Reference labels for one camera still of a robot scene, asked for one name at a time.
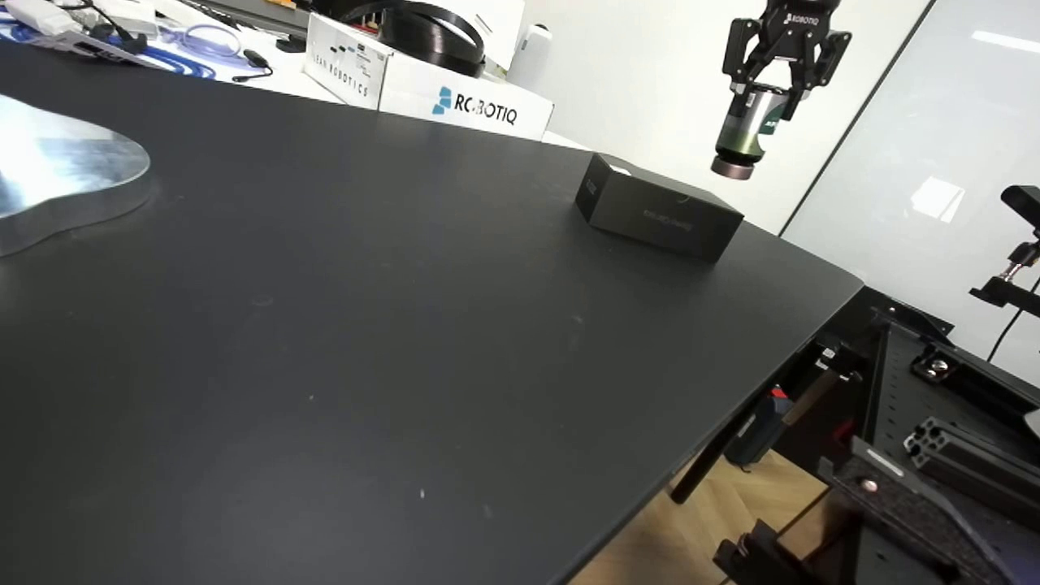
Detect black round object behind box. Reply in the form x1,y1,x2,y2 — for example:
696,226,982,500
375,0,483,79

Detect white Robotiq cardboard box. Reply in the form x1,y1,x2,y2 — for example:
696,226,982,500
303,16,552,139

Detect black rectangular box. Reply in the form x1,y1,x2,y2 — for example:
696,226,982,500
575,151,745,263

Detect black aluminium frame structure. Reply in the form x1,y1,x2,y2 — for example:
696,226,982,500
671,288,1040,585

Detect black camera stand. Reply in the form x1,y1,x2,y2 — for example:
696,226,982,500
972,186,1040,319

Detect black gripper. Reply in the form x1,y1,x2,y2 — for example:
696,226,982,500
721,0,852,119

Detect blue and white clutter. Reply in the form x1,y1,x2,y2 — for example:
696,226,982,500
0,0,274,82

